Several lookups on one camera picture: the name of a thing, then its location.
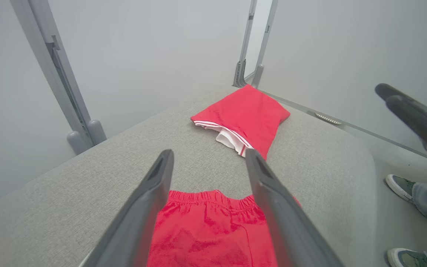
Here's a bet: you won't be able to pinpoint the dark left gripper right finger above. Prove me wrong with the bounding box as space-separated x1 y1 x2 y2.
245 148 344 267

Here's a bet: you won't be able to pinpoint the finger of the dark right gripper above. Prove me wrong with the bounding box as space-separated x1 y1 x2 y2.
374 83 427 125

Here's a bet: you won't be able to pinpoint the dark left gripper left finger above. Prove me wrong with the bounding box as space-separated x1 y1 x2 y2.
82 149 175 267

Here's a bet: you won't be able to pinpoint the red shorts white stripes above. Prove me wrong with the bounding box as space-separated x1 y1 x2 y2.
147 189 301 267

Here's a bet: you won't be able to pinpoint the red white basketball jersey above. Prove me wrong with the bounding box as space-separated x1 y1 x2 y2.
191 84 291 161

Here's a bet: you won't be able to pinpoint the grey green sneaker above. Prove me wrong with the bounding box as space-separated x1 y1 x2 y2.
387 248 427 267
385 174 418 203

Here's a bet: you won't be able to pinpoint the small silver ribbed piece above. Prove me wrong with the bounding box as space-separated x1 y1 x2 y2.
315 112 343 126

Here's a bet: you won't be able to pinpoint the grey partition bottom rail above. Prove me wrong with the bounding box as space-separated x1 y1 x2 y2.
258 89 427 161

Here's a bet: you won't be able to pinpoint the slim grey partition post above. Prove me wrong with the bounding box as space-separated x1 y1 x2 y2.
233 0 257 89
251 0 278 89

